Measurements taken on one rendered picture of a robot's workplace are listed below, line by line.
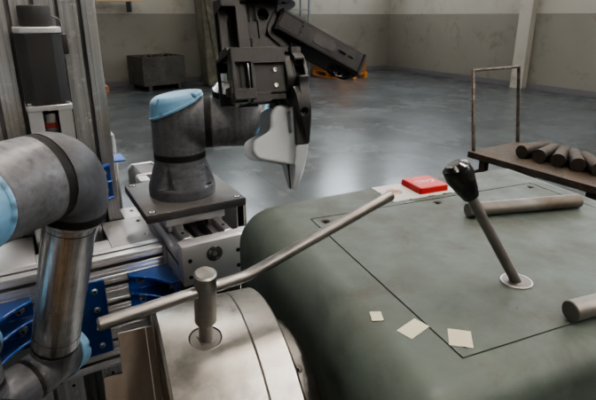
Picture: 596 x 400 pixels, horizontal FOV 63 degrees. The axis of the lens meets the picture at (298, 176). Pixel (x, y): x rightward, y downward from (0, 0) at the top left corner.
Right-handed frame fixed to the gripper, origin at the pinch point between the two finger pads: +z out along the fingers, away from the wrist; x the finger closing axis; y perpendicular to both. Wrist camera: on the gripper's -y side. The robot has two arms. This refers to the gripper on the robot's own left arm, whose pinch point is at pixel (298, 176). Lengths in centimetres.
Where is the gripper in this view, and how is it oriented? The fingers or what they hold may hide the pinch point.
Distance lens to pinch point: 54.7
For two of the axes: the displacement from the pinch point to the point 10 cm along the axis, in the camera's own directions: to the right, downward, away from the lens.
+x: 3.6, 0.3, -9.3
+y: -9.3, 1.2, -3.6
